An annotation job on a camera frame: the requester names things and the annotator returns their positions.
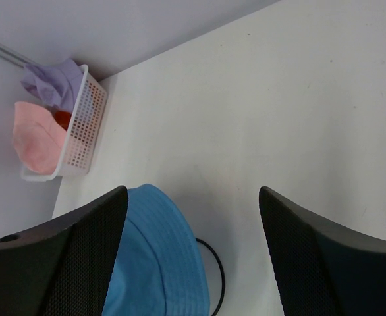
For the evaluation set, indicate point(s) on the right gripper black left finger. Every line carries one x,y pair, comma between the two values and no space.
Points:
63,266

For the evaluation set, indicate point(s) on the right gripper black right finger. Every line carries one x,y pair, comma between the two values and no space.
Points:
322,267

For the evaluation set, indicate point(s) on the blue bucket hat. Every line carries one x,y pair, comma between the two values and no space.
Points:
158,269

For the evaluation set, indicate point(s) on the white plastic basket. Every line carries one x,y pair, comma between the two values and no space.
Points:
78,149

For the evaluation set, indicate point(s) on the pink bucket hat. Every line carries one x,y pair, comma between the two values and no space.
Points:
37,138

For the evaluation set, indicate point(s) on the red hat in basket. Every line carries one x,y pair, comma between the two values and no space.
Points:
62,118

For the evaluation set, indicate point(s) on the purple bucket hat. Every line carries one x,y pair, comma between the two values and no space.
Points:
56,86

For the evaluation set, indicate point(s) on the left aluminium corner post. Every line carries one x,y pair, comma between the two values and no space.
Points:
13,57

